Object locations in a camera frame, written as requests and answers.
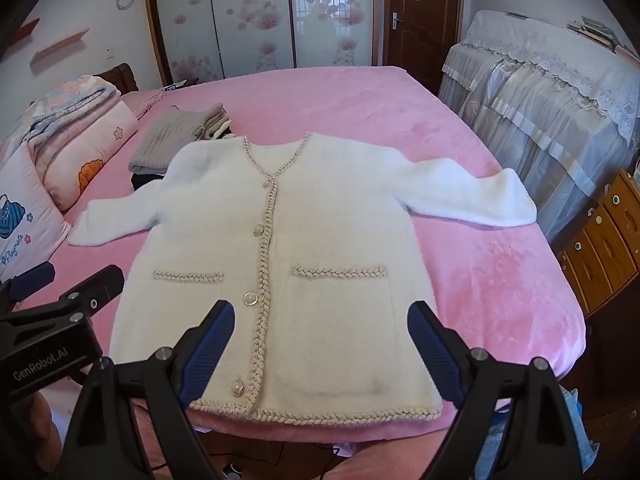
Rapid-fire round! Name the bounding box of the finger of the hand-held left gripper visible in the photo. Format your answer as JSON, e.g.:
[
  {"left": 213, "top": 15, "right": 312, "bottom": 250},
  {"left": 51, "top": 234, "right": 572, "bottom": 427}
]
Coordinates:
[
  {"left": 49, "top": 265, "right": 125, "bottom": 317},
  {"left": 0, "top": 261, "right": 56, "bottom": 307}
]

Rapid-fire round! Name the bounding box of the brown wooden headboard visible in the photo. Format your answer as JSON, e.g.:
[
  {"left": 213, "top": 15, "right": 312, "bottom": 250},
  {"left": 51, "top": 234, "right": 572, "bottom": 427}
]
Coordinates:
[{"left": 95, "top": 62, "right": 138, "bottom": 93}]

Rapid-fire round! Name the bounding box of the pale green white garment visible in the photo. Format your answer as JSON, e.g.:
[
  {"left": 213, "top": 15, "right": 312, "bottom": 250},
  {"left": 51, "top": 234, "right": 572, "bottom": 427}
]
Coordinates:
[{"left": 200, "top": 110, "right": 236, "bottom": 141}]

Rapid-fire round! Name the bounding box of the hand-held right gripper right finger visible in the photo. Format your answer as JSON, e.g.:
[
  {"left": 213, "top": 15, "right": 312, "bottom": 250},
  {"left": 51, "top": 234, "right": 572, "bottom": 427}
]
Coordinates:
[{"left": 407, "top": 301, "right": 583, "bottom": 480}]

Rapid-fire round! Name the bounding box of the pastel striped folded blanket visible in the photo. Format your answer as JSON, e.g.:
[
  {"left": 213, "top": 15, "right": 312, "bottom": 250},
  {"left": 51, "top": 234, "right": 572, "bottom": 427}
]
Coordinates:
[{"left": 15, "top": 74, "right": 122, "bottom": 146}]

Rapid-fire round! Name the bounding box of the black folded garment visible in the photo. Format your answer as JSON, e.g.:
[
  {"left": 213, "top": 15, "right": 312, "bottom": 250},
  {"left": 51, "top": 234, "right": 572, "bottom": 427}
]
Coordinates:
[{"left": 131, "top": 174, "right": 166, "bottom": 192}]

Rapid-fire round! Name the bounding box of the floral sliding door wardrobe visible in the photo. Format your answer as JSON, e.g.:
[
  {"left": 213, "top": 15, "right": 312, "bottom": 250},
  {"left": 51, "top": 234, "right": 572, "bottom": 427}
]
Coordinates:
[{"left": 142, "top": 0, "right": 388, "bottom": 88}]

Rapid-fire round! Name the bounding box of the brown wooden door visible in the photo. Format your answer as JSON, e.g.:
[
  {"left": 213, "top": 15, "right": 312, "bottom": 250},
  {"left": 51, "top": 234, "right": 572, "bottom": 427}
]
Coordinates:
[{"left": 382, "top": 0, "right": 463, "bottom": 93}]

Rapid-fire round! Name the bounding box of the blue cloth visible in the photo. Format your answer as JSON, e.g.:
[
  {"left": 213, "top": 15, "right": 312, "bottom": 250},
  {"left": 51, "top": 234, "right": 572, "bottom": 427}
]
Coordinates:
[{"left": 475, "top": 390, "right": 586, "bottom": 480}]

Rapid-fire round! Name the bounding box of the pile of books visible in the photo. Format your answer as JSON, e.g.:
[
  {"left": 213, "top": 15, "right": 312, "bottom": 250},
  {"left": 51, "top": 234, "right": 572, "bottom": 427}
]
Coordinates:
[{"left": 565, "top": 16, "right": 640, "bottom": 61}]

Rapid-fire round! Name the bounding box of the red wall shelf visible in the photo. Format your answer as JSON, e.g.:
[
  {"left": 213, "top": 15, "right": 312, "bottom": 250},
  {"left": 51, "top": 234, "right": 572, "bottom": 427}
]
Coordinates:
[{"left": 10, "top": 17, "right": 41, "bottom": 43}]

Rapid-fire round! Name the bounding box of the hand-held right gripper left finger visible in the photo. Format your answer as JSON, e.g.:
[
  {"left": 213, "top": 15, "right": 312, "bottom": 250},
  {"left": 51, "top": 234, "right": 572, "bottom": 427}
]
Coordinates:
[{"left": 57, "top": 300, "right": 236, "bottom": 480}]

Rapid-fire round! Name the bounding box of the pink wall shelf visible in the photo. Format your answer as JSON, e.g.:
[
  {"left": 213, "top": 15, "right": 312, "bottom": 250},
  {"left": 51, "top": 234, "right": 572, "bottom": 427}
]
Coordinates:
[{"left": 29, "top": 30, "right": 91, "bottom": 70}]

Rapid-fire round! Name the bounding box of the white fluffy cardigan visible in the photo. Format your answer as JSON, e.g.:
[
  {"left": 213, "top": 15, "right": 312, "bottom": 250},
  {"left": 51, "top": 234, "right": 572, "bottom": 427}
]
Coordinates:
[{"left": 67, "top": 131, "right": 538, "bottom": 428}]

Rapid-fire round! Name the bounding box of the wooden drawer cabinet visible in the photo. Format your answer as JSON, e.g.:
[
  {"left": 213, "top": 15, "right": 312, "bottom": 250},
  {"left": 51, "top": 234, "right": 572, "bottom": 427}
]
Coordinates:
[{"left": 555, "top": 170, "right": 640, "bottom": 316}]

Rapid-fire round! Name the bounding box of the grey folded sweater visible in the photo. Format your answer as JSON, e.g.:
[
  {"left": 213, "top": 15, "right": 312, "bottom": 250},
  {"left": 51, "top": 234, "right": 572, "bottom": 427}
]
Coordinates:
[{"left": 128, "top": 102, "right": 226, "bottom": 177}]

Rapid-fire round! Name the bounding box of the cartoon print pillow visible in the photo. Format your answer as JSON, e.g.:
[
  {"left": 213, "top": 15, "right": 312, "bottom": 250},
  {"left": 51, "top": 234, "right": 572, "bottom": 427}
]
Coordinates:
[{"left": 0, "top": 142, "right": 72, "bottom": 283}]

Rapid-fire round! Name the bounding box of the pink flower print quilt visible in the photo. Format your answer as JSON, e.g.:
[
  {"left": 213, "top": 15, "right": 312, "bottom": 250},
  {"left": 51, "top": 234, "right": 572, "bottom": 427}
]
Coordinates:
[{"left": 30, "top": 100, "right": 140, "bottom": 212}]

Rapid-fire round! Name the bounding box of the pink bed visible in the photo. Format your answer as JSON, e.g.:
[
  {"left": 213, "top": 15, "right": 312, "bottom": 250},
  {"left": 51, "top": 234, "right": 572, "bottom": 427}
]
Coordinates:
[{"left": 0, "top": 65, "right": 587, "bottom": 453}]

